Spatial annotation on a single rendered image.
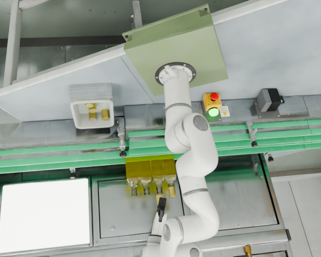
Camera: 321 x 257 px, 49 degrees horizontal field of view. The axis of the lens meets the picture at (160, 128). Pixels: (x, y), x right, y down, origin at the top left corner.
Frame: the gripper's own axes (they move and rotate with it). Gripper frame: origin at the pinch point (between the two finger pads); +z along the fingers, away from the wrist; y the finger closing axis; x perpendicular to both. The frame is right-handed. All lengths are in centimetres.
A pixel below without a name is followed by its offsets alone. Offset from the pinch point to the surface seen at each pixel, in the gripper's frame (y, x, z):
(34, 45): -20, 91, 91
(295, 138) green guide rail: 8, -61, 42
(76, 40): -19, 67, 102
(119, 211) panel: -13.5, 18.2, -3.2
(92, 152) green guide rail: 2.7, 35.8, 17.4
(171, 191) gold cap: 1.4, -3.7, 5.7
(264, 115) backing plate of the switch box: 17, -41, 46
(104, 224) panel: -13.7, 24.0, -10.5
